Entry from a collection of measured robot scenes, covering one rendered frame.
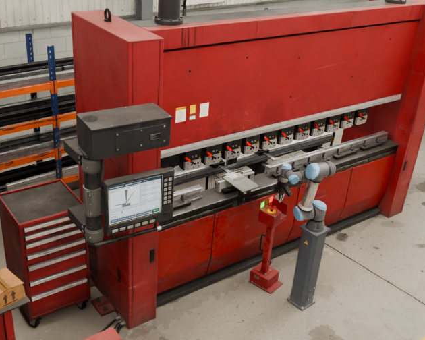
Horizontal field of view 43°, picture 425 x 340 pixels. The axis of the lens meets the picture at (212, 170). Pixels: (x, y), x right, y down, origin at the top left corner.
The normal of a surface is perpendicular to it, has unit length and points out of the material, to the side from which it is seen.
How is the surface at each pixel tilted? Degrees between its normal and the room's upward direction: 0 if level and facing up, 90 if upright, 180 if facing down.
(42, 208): 0
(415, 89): 90
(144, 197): 90
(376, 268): 0
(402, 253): 0
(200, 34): 90
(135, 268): 90
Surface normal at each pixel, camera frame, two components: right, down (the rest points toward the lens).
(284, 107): 0.59, 0.41
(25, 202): 0.07, -0.88
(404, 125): -0.81, 0.22
